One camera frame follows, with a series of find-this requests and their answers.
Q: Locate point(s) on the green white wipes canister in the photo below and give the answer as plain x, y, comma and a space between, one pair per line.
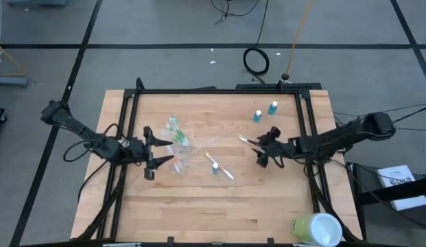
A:
317, 228

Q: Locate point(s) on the teal mouthwash bottle white cap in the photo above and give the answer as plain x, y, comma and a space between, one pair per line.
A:
272, 109
215, 168
257, 117

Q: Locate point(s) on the clear acrylic organizer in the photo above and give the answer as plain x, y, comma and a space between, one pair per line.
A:
190, 154

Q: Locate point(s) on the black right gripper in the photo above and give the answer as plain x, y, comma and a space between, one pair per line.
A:
281, 149

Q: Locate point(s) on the white booklet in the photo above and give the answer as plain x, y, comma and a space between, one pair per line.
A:
394, 178

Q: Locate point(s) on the black power strip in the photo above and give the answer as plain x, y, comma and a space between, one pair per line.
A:
302, 85

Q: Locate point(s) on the black frame bracket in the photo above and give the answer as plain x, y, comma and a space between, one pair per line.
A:
170, 240
271, 241

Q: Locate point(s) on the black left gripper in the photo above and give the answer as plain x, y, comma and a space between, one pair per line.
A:
137, 151

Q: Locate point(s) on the black side stand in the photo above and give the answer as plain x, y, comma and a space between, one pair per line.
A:
384, 195

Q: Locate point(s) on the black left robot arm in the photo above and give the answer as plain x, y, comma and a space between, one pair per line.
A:
79, 128

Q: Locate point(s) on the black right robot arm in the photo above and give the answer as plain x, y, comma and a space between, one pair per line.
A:
353, 132

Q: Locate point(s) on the silver aluminium extrusion piece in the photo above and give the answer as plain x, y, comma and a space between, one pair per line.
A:
121, 245

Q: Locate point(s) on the black aluminium table frame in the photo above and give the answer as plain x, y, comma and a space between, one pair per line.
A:
212, 91

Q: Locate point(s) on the grey floor base plate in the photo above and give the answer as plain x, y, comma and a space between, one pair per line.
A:
10, 81

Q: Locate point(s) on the clear plastic film strip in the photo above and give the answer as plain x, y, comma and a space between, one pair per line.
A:
207, 143

